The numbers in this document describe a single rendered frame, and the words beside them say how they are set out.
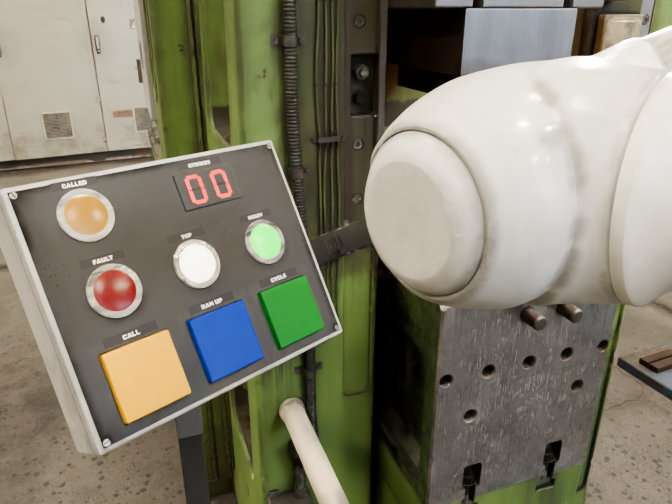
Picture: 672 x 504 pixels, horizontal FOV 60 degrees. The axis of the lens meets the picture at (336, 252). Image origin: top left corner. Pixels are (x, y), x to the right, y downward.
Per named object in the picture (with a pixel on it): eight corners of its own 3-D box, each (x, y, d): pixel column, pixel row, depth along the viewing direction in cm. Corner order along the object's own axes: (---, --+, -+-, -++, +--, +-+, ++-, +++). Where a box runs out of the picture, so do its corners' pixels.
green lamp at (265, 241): (286, 259, 74) (285, 227, 72) (250, 264, 73) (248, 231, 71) (280, 250, 77) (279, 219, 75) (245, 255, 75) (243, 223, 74)
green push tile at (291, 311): (326, 327, 76) (306, 273, 76) (282, 349, 71) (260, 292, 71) (318, 329, 77) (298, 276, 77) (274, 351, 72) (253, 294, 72)
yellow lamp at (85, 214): (112, 236, 61) (106, 197, 59) (64, 241, 60) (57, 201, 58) (112, 226, 64) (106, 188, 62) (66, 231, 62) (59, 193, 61)
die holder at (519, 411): (585, 463, 124) (625, 273, 106) (426, 511, 112) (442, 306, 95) (451, 335, 172) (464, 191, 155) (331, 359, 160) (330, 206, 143)
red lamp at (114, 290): (141, 312, 61) (135, 274, 59) (94, 319, 60) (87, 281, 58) (140, 299, 64) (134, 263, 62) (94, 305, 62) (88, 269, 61)
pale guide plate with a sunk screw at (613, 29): (627, 106, 115) (644, 14, 109) (591, 109, 112) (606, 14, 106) (619, 105, 117) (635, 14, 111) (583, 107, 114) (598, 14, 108)
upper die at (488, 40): (568, 72, 93) (578, 8, 90) (460, 76, 87) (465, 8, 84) (440, 55, 130) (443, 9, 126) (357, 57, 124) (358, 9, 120)
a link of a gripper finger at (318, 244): (362, 249, 61) (357, 250, 61) (323, 263, 66) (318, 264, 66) (352, 222, 61) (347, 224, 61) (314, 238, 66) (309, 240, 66)
